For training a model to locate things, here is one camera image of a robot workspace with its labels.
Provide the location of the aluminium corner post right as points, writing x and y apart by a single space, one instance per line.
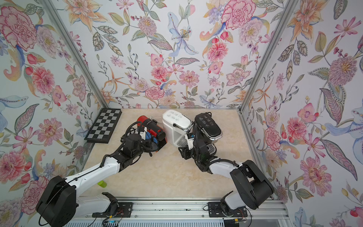
266 57

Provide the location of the white coffee machine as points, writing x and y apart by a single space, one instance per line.
176 125

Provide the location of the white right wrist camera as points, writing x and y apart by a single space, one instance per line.
190 140

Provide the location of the blue microfibre cloth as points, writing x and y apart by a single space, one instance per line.
151 139

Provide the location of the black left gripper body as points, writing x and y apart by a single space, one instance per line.
143 147

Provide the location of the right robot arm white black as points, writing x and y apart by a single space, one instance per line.
252 188

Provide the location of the aluminium corner post left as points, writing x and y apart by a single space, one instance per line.
54 16

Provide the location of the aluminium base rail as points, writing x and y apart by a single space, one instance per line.
148 212

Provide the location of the red Nespresso coffee machine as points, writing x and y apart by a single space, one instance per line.
152 126

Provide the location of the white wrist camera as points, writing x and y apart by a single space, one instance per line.
190 140
141 131

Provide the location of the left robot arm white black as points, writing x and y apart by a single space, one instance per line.
62 199

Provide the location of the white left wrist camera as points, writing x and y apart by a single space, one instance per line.
141 131

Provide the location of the green small object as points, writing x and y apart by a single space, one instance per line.
102 184

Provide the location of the black coffee machine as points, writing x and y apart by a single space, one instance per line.
208 129

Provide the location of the black folding chessboard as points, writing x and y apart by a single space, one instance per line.
102 129

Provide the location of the aluminium corner post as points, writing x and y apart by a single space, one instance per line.
54 16
266 57

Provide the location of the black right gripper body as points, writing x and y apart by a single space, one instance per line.
193 153

